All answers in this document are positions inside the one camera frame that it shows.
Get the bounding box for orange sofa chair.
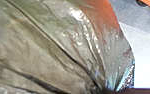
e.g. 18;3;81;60
135;0;150;7

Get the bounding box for grey plastic trash bag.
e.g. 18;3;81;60
0;0;137;94

